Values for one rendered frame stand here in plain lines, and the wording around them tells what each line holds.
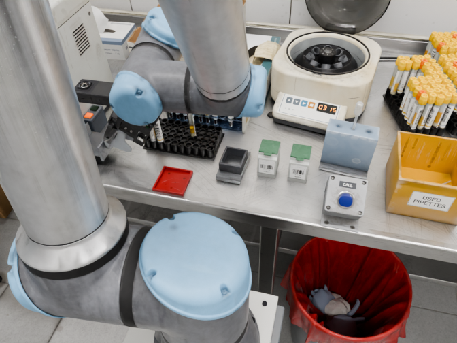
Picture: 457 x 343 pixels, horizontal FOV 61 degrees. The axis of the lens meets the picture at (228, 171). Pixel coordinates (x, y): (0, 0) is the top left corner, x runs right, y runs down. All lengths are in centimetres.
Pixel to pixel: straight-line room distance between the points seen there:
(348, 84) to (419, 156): 21
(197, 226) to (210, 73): 17
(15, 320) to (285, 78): 142
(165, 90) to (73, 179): 23
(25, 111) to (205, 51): 17
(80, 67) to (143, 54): 38
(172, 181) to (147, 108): 31
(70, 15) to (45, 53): 62
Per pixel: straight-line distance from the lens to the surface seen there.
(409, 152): 88
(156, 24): 63
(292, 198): 80
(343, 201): 73
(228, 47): 41
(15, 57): 31
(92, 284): 45
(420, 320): 174
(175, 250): 42
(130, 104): 56
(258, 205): 79
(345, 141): 82
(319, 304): 142
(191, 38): 38
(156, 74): 56
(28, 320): 182
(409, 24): 127
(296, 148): 80
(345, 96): 93
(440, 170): 92
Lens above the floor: 149
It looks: 47 degrees down
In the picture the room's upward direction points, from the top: 3 degrees counter-clockwise
